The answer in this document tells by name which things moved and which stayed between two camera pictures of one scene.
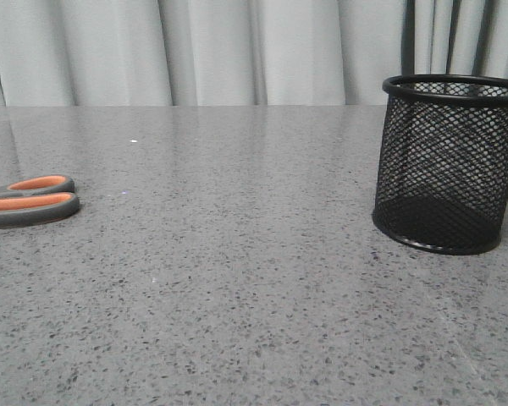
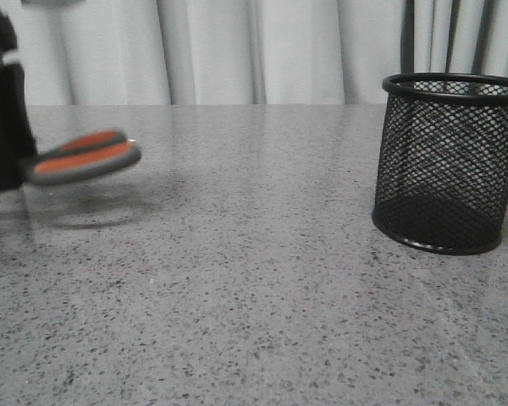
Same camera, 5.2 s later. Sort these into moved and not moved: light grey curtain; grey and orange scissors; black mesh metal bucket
Moved: grey and orange scissors
Not moved: black mesh metal bucket; light grey curtain
